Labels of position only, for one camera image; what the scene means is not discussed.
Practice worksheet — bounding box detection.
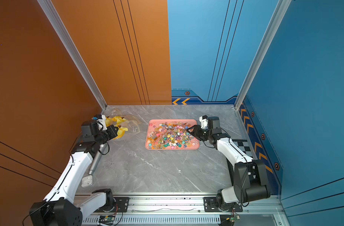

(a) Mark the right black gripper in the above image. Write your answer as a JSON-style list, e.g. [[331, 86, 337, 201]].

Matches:
[[186, 125, 213, 141]]

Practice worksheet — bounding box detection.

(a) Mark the clear ziploc bag with candies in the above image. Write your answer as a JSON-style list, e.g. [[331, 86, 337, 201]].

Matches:
[[105, 116, 113, 127]]

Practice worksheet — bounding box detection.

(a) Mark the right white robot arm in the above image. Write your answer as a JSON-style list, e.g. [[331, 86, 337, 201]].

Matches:
[[187, 115, 271, 211]]

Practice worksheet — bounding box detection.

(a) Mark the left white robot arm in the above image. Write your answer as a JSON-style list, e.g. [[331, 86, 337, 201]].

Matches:
[[29, 120, 119, 226]]

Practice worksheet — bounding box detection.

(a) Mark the pink plastic tray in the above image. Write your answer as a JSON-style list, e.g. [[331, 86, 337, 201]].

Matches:
[[145, 119, 199, 150]]

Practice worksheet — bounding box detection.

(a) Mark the black white checkerboard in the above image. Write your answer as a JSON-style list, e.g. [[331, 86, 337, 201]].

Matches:
[[227, 139, 270, 181]]

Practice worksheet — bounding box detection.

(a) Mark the silver microphone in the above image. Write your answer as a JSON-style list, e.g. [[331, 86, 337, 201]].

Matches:
[[81, 143, 109, 188]]

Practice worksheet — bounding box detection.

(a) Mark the left green circuit board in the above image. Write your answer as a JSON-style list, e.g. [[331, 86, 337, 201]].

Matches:
[[98, 215, 115, 226]]

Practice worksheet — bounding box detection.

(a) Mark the green circuit board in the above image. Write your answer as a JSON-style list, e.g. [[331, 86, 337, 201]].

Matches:
[[98, 215, 115, 226], [219, 215, 241, 226]]

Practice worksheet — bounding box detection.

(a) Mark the right green circuit board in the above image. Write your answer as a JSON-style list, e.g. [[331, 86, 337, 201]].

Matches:
[[219, 215, 241, 226]]

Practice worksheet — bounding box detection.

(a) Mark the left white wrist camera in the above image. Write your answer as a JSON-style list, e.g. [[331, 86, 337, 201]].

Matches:
[[92, 114, 107, 131]]

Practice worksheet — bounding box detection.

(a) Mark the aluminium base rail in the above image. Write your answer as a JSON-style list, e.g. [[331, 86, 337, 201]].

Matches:
[[74, 192, 289, 226]]

